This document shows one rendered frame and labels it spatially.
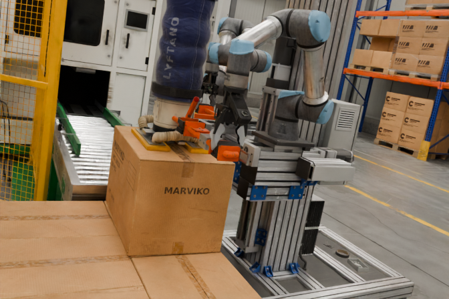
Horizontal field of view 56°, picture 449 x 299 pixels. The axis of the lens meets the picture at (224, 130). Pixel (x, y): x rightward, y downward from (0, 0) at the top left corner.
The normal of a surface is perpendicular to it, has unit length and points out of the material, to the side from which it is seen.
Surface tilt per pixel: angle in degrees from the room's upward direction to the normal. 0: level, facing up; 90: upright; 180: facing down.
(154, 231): 90
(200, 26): 75
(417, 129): 93
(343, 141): 90
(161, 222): 90
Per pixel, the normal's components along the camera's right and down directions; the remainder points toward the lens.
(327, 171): 0.47, 0.23
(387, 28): -0.88, -0.08
